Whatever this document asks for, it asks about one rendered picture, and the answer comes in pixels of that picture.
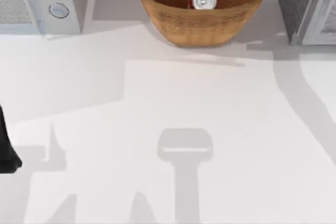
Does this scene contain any brown woven basket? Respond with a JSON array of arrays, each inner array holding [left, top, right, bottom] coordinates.
[[134, 0, 268, 48]]

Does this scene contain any pale microwave oven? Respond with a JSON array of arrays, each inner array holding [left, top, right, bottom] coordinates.
[[0, 0, 93, 35]]

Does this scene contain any grey microwave knob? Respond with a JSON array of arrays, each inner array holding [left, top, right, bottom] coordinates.
[[48, 2, 70, 19]]

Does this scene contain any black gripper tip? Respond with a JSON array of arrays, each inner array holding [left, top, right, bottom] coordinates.
[[0, 105, 23, 175]]

